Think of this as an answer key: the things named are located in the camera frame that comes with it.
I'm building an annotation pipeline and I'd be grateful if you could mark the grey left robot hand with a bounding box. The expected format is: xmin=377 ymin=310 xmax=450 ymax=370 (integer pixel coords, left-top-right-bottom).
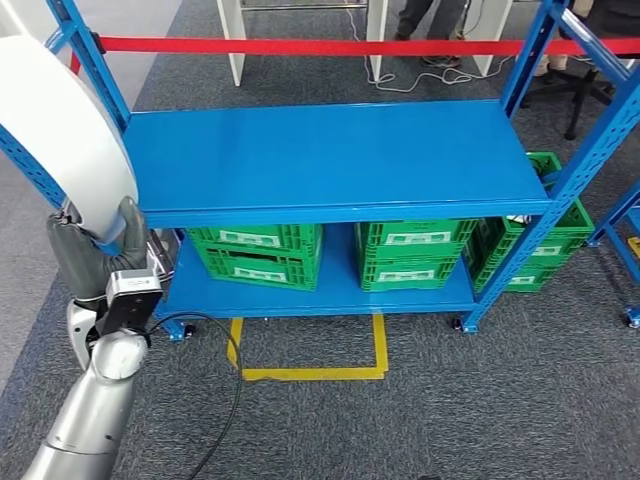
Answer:
xmin=46 ymin=196 xmax=151 ymax=303

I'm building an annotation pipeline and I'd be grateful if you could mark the white curved panel part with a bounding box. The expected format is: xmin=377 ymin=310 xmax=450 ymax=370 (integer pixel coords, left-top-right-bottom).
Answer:
xmin=0 ymin=34 xmax=140 ymax=244

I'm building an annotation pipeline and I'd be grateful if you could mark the clear plastic flap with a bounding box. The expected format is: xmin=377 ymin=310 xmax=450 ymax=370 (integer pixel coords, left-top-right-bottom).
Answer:
xmin=147 ymin=228 xmax=182 ymax=280

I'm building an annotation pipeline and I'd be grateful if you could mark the red barrier tape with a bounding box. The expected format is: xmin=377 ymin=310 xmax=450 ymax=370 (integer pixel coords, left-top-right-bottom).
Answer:
xmin=69 ymin=34 xmax=640 ymax=74

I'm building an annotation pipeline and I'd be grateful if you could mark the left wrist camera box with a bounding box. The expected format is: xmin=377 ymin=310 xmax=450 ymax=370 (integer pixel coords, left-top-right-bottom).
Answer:
xmin=97 ymin=268 xmax=165 ymax=339

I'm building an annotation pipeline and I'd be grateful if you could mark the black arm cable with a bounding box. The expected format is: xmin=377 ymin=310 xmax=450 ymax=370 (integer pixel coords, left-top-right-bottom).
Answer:
xmin=147 ymin=312 xmax=244 ymax=480

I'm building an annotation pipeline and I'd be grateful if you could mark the white floor cable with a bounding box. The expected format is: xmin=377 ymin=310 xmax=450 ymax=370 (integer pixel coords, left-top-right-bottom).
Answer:
xmin=345 ymin=7 xmax=516 ymax=94

